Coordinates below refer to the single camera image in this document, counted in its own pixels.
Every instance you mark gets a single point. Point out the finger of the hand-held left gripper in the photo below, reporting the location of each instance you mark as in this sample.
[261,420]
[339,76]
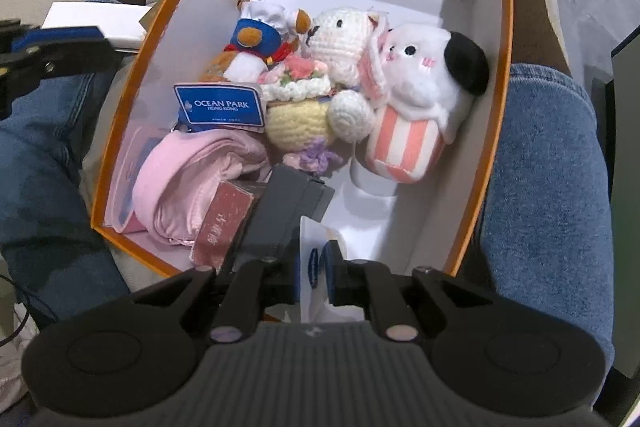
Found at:
[55,38]

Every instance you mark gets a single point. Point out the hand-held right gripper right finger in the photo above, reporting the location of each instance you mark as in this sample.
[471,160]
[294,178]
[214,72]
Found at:
[330,274]

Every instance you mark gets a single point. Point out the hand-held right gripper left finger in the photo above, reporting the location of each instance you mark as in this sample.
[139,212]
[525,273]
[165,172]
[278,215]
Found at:
[298,282]

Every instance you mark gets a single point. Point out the white printed packet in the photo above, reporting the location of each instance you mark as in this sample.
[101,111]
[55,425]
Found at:
[312,239]

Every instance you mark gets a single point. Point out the dark grey block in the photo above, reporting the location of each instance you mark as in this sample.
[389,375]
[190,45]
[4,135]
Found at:
[292,202]

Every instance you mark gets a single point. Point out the white dog plush striped cup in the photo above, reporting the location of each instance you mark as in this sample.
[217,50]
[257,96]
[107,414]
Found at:
[425,77]

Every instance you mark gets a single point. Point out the white pink crochet bunny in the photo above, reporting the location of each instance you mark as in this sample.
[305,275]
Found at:
[340,37]

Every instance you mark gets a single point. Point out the white cardboard box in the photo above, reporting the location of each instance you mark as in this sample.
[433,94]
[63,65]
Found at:
[95,22]

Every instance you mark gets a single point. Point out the red small box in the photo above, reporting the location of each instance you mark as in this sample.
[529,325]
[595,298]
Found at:
[225,217]

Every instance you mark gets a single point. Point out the person's left leg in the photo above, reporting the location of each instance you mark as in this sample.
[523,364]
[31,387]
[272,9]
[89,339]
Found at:
[40,157]

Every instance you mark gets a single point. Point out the person's leg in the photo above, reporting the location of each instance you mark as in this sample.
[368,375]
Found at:
[545,182]
[40,157]

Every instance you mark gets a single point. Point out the pink cloth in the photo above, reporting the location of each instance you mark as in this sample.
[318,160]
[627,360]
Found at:
[190,177]

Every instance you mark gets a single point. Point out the yellow crochet cake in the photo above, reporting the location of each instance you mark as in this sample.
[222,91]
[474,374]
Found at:
[295,117]

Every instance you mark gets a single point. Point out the blue hang tag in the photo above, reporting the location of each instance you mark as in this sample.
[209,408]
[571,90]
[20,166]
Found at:
[220,107]

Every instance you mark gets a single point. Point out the bear plush blue outfit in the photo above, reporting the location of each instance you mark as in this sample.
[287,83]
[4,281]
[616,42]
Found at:
[255,37]

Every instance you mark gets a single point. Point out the person's right leg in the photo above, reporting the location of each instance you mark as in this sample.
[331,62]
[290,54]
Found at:
[545,182]

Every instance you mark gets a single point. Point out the white cloth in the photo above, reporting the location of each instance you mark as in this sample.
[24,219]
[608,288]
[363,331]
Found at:
[12,372]

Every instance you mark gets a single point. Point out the dark cabinet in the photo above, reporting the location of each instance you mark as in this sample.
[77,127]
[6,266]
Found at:
[625,207]

